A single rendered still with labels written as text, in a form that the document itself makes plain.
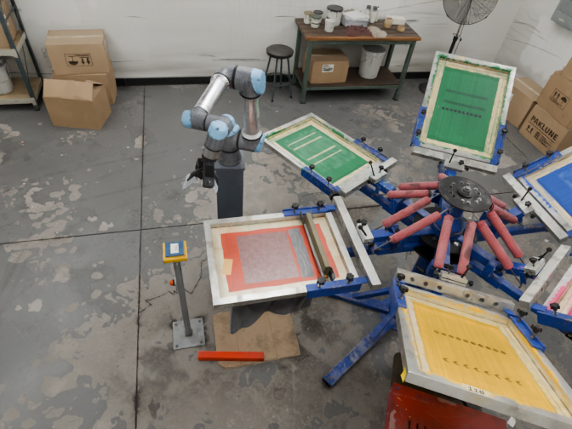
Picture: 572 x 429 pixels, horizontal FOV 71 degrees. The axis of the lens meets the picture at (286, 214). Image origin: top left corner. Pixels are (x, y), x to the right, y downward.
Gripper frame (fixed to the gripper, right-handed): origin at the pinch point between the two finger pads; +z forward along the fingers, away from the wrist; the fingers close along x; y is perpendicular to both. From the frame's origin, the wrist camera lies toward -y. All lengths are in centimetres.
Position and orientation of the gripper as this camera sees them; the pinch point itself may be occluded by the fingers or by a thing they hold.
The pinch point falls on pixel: (199, 192)
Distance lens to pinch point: 186.5
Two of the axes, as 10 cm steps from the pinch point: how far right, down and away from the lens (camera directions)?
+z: -3.7, 7.0, 6.1
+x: -9.0, -1.1, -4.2
